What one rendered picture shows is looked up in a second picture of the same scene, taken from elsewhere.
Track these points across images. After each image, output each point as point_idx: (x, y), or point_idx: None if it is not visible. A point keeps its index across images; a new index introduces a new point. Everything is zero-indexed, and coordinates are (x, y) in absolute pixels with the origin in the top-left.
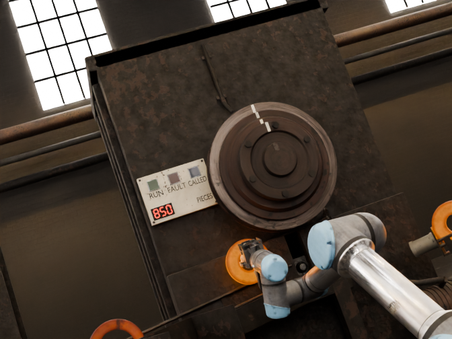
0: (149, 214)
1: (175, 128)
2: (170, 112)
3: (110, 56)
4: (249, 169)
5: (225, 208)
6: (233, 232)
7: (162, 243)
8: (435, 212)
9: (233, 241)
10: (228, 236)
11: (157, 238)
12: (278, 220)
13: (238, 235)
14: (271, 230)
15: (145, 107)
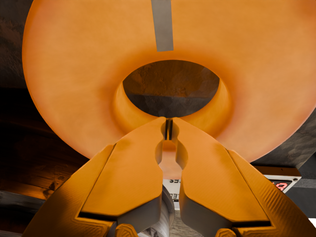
0: (288, 188)
1: (175, 223)
2: (173, 229)
3: None
4: None
5: (162, 196)
6: (157, 114)
7: (311, 143)
8: None
9: (165, 98)
10: (172, 111)
11: (310, 152)
12: None
13: (147, 104)
14: (40, 133)
15: (195, 235)
